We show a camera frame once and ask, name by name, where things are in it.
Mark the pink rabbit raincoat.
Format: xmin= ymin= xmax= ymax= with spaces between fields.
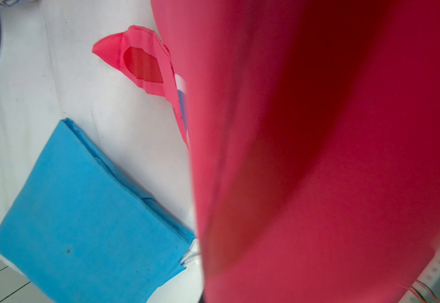
xmin=93 ymin=1 xmax=440 ymax=302

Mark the blue folded raincoat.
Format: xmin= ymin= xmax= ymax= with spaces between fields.
xmin=0 ymin=119 xmax=195 ymax=302

